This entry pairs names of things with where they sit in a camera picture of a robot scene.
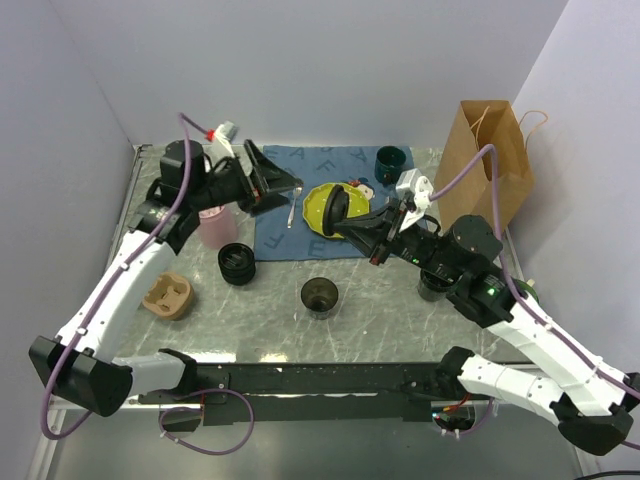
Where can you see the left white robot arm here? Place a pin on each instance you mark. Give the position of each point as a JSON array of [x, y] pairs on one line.
[[80, 364]]

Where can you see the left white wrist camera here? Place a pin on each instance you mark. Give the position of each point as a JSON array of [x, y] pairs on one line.
[[221, 138]]

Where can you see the blue alphabet placemat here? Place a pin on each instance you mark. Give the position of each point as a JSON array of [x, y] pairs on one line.
[[314, 166]]

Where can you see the silver fork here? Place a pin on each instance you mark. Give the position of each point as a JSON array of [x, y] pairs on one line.
[[291, 216]]

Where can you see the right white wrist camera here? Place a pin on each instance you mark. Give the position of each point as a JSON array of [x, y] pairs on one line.
[[415, 190]]

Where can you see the black cup stack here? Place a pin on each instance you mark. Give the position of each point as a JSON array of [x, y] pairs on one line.
[[431, 288]]

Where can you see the green interior patterned cup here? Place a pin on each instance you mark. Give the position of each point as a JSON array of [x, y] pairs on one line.
[[526, 290]]

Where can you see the stack of black lids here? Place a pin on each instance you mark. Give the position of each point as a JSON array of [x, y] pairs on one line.
[[237, 264]]

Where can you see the small cartoon figurine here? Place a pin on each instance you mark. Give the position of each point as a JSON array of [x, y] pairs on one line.
[[364, 187]]

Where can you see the brown paper bag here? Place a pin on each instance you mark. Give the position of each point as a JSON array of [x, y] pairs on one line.
[[476, 124]]

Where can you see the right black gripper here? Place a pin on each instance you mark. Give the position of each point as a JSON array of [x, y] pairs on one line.
[[369, 231]]

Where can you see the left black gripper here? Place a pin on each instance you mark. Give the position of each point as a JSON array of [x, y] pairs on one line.
[[267, 177]]

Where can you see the black coffee cup lid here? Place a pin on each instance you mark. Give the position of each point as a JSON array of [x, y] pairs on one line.
[[335, 211]]

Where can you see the dark green mug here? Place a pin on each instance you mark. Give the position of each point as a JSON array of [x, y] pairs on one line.
[[389, 164]]

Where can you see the pink straw holder cup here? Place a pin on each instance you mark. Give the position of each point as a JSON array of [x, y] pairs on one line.
[[217, 227]]

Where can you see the dark transparent coffee cup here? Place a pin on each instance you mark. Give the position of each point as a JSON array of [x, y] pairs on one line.
[[319, 296]]

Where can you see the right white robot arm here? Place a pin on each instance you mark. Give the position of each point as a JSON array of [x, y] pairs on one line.
[[588, 401]]

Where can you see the brown cardboard cup carrier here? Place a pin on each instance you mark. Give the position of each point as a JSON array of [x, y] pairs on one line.
[[170, 296]]

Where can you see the yellow dotted plate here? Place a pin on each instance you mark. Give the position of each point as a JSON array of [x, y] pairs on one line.
[[315, 201]]

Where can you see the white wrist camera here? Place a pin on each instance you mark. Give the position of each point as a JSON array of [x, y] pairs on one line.
[[415, 190], [221, 138]]

